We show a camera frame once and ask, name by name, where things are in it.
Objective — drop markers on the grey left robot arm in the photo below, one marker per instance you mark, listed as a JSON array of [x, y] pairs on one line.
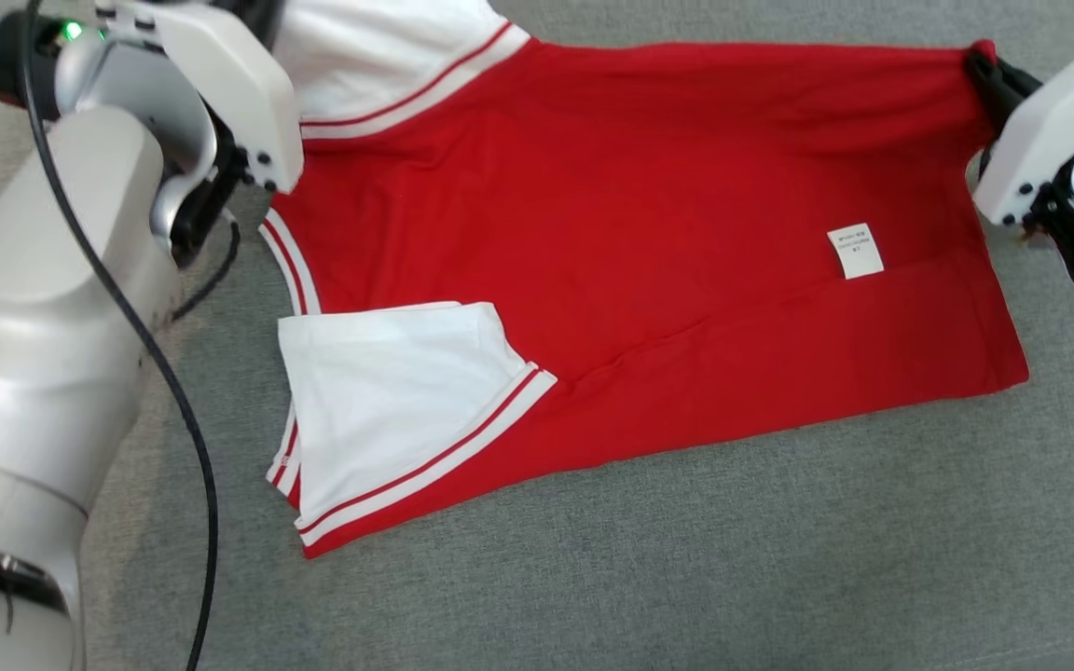
[[24, 373]]

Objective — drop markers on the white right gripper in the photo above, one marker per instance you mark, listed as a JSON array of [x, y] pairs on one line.
[[1050, 121]]

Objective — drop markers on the red white jersey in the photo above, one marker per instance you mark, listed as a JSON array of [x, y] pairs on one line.
[[640, 233]]

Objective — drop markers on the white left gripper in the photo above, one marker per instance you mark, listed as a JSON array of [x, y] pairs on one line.
[[229, 84]]

